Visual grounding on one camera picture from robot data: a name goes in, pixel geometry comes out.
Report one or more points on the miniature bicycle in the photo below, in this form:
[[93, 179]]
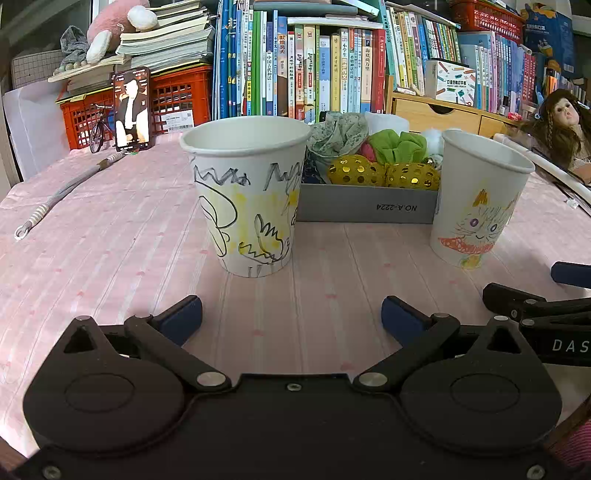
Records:
[[97, 138]]

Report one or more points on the blue patterned pouch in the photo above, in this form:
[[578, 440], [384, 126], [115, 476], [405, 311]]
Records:
[[314, 173]]

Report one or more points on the stack of flat booklets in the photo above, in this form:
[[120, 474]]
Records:
[[161, 41]]

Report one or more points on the yellow sequin bow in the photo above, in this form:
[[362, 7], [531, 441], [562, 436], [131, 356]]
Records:
[[360, 173]]

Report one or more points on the grey cloth toy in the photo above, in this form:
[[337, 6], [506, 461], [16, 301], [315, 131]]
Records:
[[74, 44]]

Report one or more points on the grey cardboard box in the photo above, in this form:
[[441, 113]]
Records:
[[360, 203]]

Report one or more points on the white pipe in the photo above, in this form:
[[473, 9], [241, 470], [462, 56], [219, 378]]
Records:
[[554, 168]]

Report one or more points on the white sheet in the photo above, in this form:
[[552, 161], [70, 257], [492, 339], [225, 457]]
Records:
[[32, 129]]

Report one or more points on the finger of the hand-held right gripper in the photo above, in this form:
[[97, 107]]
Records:
[[572, 274], [508, 297]]

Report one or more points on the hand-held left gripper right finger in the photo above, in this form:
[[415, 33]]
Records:
[[401, 319]]

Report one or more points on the grey grid storage bin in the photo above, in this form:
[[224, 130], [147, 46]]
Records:
[[32, 69]]

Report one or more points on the white printed card box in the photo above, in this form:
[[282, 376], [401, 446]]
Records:
[[452, 83]]

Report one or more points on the paper cup with scribble drawing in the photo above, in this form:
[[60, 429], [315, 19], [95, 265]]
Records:
[[240, 184]]

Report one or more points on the white cloth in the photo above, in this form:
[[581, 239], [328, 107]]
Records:
[[388, 122]]

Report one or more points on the paper cup with cat drawing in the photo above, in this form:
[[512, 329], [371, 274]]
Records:
[[480, 184]]

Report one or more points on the white fluffy pom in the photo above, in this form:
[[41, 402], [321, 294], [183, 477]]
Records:
[[431, 138]]

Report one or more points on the brown-haired doll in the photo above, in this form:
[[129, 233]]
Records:
[[558, 115]]

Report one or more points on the small black case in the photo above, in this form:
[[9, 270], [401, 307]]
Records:
[[324, 116]]

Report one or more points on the green floral cloth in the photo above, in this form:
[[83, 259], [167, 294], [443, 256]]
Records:
[[341, 134]]

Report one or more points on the green scrunchie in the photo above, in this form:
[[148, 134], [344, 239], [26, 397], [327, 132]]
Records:
[[397, 145]]

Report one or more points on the wooden drawer organiser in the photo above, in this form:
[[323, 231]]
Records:
[[415, 110]]

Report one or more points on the pink plush toy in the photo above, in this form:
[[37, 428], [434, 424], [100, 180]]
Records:
[[111, 23]]

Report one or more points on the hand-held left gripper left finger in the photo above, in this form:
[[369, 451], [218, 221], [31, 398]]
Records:
[[184, 314]]

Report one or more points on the pink tablecloth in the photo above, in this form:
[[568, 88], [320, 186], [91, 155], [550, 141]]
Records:
[[115, 254]]

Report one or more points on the smartphone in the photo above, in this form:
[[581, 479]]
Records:
[[131, 106]]

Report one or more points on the blue printed box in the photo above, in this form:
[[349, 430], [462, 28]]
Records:
[[549, 32]]

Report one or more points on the row of upright books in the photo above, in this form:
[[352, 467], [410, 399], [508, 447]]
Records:
[[277, 60]]

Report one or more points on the person's pink clothing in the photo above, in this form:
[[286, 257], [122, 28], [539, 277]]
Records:
[[577, 443]]

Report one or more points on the red plastic crate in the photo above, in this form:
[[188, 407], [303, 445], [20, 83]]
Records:
[[180, 92]]

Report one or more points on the pink scrunchie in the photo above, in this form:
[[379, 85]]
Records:
[[368, 152]]

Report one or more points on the red mesh basket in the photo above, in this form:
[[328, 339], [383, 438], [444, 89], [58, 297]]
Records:
[[489, 16]]

